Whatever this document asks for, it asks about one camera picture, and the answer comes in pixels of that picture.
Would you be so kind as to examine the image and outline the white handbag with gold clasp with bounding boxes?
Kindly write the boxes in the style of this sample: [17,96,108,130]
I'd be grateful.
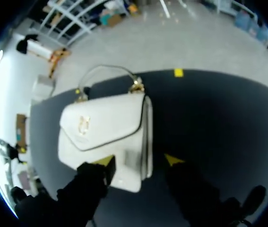
[57,65,154,192]

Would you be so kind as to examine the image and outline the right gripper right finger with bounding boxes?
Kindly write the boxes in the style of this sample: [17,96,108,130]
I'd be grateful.
[164,153,245,227]

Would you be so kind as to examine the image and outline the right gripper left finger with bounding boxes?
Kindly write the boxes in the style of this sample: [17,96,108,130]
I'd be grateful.
[14,155,117,227]

